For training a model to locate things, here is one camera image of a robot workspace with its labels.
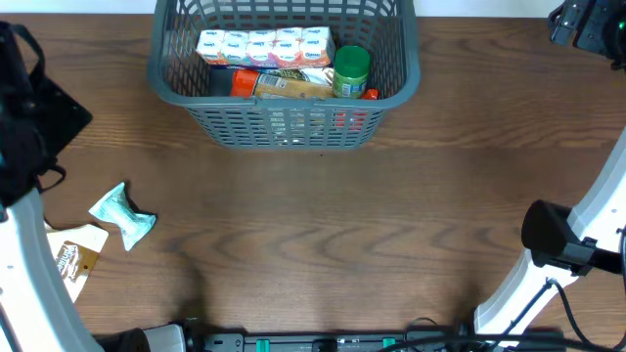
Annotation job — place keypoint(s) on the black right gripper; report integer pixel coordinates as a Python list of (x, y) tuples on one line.
[(590, 37)]

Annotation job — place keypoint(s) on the green lidded jar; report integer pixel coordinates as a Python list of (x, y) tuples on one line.
[(352, 67)]

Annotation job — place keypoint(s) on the gold foil snack pouch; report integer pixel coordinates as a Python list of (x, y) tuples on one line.
[(316, 75)]

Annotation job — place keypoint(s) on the white blue printed carton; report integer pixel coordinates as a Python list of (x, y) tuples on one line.
[(289, 47)]

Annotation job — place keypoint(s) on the mint green packet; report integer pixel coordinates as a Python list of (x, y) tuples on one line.
[(115, 208)]

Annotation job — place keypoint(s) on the small tan sachet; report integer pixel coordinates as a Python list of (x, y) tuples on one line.
[(76, 252)]

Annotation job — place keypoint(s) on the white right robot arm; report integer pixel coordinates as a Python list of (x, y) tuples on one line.
[(563, 244)]

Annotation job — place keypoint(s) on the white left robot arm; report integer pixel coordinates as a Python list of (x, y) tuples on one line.
[(39, 119)]

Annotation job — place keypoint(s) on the grey plastic lattice basket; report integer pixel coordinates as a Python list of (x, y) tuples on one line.
[(387, 29)]

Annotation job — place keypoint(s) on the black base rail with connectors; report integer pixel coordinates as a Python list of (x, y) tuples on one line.
[(202, 337)]

